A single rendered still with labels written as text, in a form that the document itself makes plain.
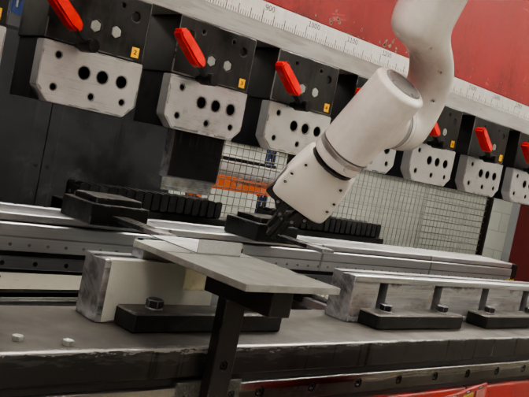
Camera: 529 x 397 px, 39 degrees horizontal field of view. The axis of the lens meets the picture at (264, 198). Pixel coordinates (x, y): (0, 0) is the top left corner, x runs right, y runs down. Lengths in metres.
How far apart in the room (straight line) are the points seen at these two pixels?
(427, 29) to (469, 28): 0.59
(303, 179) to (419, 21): 0.29
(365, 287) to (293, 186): 0.42
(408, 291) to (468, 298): 0.24
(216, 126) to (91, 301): 0.32
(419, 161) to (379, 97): 0.49
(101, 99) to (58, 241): 0.40
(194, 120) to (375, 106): 0.27
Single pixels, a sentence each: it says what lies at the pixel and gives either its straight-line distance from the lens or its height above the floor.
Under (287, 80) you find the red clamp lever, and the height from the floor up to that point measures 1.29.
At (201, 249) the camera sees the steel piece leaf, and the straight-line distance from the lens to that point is 1.13.
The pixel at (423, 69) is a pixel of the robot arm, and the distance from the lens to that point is 1.16.
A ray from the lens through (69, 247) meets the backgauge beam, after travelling 1.39.
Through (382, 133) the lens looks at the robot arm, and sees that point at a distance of 1.10.
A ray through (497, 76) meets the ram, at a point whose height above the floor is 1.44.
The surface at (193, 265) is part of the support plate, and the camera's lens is 1.03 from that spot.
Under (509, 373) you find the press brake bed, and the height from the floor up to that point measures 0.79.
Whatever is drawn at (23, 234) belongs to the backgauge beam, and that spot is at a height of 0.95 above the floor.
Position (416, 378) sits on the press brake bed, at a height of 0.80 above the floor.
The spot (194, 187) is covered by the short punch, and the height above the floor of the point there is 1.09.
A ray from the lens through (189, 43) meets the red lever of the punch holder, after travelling 1.09.
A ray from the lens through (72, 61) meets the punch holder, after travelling 1.03.
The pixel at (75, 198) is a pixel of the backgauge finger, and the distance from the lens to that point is 1.39.
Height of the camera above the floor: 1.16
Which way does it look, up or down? 3 degrees down
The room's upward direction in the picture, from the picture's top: 11 degrees clockwise
